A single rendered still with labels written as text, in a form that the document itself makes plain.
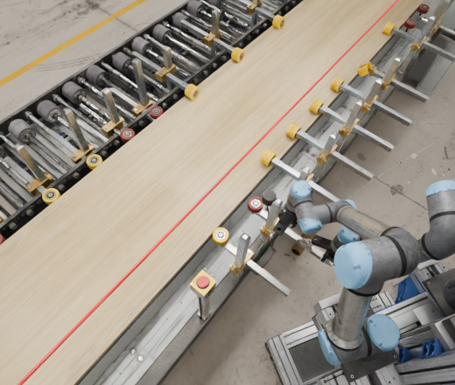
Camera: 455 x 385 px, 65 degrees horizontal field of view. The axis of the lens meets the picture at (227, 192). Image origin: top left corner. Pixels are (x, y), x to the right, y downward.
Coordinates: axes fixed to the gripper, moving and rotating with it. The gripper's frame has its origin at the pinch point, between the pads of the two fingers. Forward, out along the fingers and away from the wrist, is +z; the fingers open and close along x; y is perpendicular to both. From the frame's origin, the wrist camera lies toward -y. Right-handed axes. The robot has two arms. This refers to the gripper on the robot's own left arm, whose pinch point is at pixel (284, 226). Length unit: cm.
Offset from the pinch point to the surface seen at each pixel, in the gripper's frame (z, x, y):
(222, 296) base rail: 29.7, 5.7, -38.0
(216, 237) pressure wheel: 10.7, 23.1, -21.1
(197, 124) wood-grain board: 15, 78, 25
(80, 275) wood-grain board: 7, 57, -75
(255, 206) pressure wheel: 12.7, 19.4, 4.3
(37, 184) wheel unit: 12, 115, -59
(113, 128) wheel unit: 17, 114, -8
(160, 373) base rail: 26, 5, -82
